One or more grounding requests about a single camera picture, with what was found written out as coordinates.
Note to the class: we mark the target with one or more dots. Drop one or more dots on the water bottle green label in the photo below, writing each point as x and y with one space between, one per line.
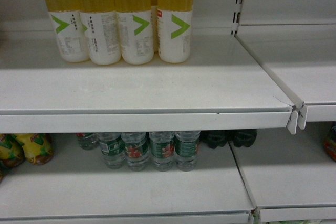
162 149

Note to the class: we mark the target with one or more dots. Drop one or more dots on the water bottle right rear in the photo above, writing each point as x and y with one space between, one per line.
186 149

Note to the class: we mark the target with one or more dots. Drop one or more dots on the upper white shelf board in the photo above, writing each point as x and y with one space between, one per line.
220 86

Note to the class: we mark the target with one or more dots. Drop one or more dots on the water bottle barcode label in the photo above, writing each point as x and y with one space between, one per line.
112 147

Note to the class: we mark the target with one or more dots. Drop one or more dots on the water bottle far left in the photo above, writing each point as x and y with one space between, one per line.
87 141

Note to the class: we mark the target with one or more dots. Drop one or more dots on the white metal shelf board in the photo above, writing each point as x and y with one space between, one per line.
77 187

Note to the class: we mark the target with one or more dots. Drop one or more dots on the white slotted shelf upright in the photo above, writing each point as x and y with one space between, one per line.
236 16

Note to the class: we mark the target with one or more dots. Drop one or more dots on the white right shelf board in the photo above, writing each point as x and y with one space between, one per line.
289 177

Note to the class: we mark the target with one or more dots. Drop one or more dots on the cola bottle barcode side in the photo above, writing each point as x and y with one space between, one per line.
215 138

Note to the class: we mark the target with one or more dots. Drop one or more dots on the cola bottle logo side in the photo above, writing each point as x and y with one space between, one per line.
244 137

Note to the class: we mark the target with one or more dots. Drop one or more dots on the yellow brown drink bottle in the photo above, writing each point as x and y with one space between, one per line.
37 147

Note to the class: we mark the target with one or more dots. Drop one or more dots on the yellow drink bottle white label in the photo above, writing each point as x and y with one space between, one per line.
68 28

